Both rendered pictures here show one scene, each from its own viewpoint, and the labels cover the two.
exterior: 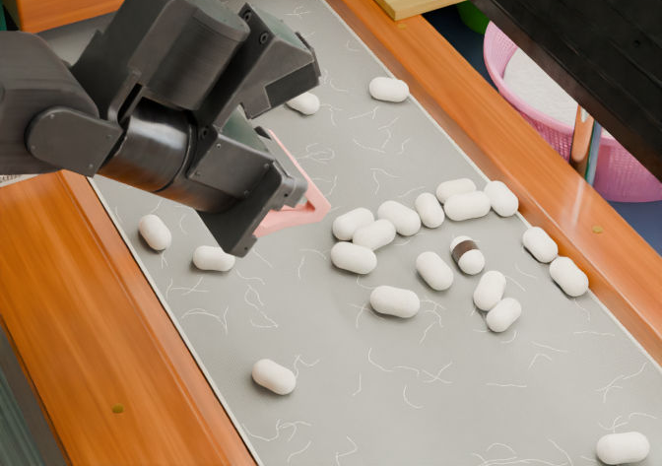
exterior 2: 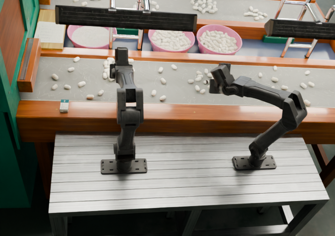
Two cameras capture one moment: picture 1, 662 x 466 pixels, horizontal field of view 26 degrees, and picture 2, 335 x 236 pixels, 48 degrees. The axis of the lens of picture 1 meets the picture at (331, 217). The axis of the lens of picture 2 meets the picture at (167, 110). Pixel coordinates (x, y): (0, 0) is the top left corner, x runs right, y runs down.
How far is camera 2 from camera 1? 1.33 m
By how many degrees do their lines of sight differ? 52
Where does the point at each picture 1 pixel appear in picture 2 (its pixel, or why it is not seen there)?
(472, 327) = not seen: hidden behind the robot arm
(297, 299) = (113, 88)
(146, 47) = (126, 57)
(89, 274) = (97, 105)
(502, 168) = (106, 55)
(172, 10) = (126, 50)
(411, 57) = (73, 53)
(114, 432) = not seen: hidden behind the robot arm
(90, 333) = (110, 109)
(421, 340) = not seen: hidden behind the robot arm
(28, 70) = (127, 67)
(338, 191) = (94, 75)
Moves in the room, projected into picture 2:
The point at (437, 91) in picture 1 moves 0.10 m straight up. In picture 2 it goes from (84, 54) to (83, 38)
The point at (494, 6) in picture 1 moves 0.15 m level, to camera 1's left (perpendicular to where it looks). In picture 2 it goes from (143, 27) to (128, 45)
